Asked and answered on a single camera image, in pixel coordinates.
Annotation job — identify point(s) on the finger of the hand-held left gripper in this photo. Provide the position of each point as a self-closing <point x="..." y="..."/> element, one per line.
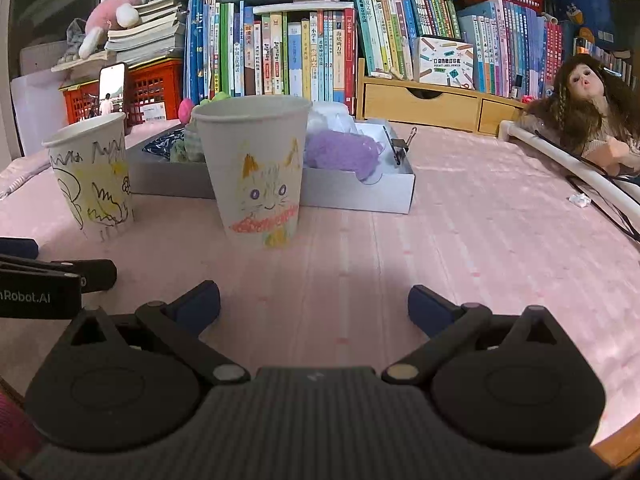
<point x="20" y="248"/>
<point x="95" y="275"/>

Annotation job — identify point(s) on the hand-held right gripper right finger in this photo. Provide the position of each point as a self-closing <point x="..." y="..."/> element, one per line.
<point x="430" y="307"/>

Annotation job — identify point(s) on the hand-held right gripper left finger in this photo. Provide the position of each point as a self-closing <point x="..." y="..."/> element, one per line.
<point x="197" y="305"/>

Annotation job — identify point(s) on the grey cardboard box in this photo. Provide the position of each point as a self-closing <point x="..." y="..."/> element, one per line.
<point x="350" y="190"/>

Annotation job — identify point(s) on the navy floral pouch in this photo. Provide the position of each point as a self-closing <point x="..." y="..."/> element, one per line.
<point x="160" y="145"/>

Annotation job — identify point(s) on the purple yarn ball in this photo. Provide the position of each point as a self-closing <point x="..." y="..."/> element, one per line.
<point x="340" y="152"/>

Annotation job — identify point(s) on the white paper origami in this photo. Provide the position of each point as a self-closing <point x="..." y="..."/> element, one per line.
<point x="330" y="115"/>

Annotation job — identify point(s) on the pink bed sheet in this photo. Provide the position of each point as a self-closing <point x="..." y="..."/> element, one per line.
<point x="400" y="260"/>

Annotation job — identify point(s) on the scribble drawing paper cup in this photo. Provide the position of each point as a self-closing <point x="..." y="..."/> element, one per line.
<point x="95" y="170"/>

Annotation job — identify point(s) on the white board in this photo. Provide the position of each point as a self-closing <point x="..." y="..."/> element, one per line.
<point x="35" y="110"/>

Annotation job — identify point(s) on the cat drawing paper cup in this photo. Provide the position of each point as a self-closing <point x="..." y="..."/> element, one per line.
<point x="255" y="160"/>

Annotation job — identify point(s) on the black binder clip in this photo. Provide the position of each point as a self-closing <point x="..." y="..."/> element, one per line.
<point x="400" y="152"/>

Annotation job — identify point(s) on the smartphone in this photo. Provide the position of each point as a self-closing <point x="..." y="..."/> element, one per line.
<point x="112" y="90"/>

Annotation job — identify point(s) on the small crumpled white wrapper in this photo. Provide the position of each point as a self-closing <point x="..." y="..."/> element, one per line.
<point x="580" y="200"/>

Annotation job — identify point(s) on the red plastic crate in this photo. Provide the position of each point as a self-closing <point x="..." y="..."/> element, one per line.
<point x="155" y="85"/>

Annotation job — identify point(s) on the wooden drawer organiser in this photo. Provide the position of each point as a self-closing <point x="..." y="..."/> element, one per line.
<point x="425" y="105"/>

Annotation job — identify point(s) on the grey cloth toy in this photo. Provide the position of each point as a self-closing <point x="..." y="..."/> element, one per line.
<point x="77" y="35"/>

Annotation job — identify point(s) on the printed cardboard box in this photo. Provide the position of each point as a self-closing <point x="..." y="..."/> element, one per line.
<point x="442" y="62"/>

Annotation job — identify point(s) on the stack of flat books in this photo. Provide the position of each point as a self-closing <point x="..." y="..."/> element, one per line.
<point x="145" y="30"/>

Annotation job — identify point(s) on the pink plush toy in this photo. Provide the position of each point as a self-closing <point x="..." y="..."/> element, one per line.
<point x="107" y="12"/>

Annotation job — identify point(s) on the long-haired doll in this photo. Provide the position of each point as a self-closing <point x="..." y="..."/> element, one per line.
<point x="580" y="105"/>

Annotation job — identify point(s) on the row of upright books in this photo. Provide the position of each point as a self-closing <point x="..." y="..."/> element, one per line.
<point x="270" y="55"/>

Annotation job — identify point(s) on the row of blue spine books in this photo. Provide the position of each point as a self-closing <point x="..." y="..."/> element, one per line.
<point x="510" y="45"/>

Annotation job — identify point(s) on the row of leaning books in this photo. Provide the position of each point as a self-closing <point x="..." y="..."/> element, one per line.
<point x="390" y="25"/>

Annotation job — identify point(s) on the blue doll hair clip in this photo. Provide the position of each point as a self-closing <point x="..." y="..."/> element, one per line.
<point x="610" y="70"/>

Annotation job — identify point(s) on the row of thin books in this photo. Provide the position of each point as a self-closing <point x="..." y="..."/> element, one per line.
<point x="617" y="62"/>

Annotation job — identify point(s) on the blue printed box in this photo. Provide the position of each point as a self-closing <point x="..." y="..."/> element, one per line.
<point x="582" y="0"/>

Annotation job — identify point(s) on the white tube rail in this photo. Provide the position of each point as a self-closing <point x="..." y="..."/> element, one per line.
<point x="550" y="152"/>

